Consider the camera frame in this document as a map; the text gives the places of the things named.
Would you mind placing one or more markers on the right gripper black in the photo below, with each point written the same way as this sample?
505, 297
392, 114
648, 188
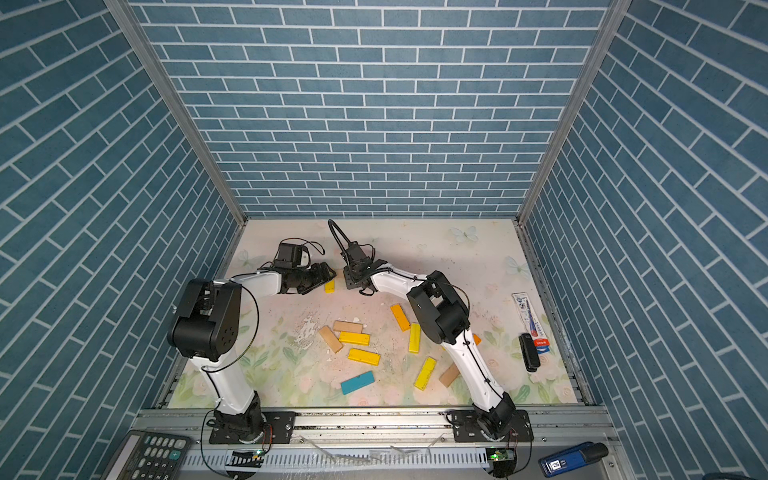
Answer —
349, 275

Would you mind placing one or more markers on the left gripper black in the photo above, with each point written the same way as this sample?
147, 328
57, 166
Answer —
317, 279

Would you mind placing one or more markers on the tan wooden block diagonal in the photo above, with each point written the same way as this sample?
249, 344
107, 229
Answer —
331, 340

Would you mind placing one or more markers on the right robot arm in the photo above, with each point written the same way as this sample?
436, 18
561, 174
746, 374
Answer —
444, 318

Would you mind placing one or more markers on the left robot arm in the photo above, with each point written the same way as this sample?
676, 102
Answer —
206, 328

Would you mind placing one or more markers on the orange block centre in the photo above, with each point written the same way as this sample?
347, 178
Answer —
400, 317

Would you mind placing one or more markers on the tan wooden block middle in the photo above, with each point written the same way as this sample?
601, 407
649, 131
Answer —
349, 327

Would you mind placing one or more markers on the yellow block vertical centre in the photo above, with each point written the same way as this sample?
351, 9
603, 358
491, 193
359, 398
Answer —
414, 339

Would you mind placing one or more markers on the teal block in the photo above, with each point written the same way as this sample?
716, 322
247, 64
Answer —
358, 382

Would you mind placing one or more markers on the tan wooden block lower right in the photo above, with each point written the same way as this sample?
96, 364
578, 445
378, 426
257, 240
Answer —
449, 375

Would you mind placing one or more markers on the toothpaste tube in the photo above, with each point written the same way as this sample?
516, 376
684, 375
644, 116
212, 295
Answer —
532, 322

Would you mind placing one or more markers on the black remote device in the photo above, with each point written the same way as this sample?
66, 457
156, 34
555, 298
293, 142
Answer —
529, 353

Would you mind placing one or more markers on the black calculator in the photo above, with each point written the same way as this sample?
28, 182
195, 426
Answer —
149, 456

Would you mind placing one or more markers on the blue handheld device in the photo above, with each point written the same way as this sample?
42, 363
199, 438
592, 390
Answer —
572, 458

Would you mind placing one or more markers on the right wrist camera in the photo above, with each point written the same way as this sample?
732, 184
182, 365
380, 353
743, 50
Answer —
355, 255

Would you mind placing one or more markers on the white cable duct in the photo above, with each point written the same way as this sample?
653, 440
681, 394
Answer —
300, 460

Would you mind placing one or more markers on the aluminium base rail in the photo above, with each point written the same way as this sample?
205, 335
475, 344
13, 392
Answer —
563, 425

